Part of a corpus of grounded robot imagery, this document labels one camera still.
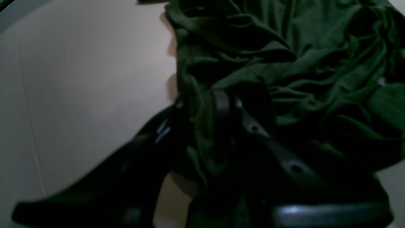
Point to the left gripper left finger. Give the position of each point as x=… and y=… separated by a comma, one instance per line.
x=123, y=190

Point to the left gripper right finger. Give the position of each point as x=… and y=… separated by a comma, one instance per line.
x=286, y=189

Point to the dark green t-shirt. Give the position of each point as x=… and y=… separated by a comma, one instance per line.
x=328, y=77

